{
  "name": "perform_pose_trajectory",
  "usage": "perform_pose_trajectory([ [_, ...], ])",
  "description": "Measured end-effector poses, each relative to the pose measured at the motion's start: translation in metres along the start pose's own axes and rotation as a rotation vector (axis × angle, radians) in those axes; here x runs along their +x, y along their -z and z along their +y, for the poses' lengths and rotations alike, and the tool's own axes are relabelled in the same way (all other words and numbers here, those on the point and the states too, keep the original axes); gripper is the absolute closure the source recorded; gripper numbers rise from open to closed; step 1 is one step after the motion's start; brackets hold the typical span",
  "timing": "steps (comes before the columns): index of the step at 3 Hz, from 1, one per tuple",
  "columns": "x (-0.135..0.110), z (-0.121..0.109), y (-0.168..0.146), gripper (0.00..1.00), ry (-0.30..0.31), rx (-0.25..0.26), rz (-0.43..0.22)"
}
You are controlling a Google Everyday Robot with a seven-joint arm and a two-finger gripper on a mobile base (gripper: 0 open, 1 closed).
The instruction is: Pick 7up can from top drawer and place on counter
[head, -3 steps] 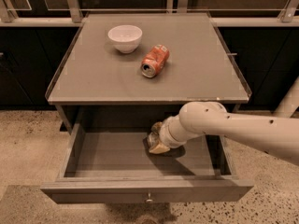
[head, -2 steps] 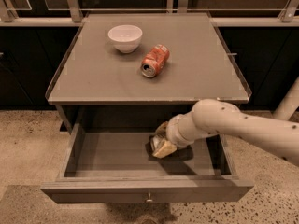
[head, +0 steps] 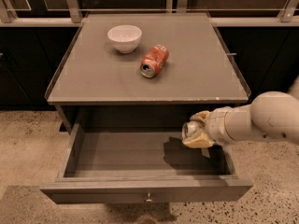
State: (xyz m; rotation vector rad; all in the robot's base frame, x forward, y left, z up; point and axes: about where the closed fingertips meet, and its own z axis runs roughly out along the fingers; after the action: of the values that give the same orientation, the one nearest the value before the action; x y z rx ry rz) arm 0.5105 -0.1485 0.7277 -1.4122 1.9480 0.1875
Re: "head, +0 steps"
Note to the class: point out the metal railing frame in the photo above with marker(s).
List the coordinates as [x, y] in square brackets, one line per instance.
[223, 13]

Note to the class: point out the white ceramic bowl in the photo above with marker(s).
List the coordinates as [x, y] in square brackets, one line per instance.
[125, 38]

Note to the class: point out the open grey top drawer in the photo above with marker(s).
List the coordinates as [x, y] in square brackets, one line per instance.
[121, 165]

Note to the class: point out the green silver 7up can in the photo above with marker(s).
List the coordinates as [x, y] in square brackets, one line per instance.
[191, 129]

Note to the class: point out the grey cabinet with counter top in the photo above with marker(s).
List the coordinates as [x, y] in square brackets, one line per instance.
[109, 87]

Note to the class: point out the orange soda can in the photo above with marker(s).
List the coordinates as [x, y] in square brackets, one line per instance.
[154, 61]

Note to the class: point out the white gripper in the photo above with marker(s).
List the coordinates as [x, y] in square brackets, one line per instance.
[219, 125]

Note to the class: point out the metal drawer knob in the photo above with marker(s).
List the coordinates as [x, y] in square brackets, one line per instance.
[148, 198]

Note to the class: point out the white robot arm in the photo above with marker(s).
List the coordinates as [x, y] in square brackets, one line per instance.
[272, 116]

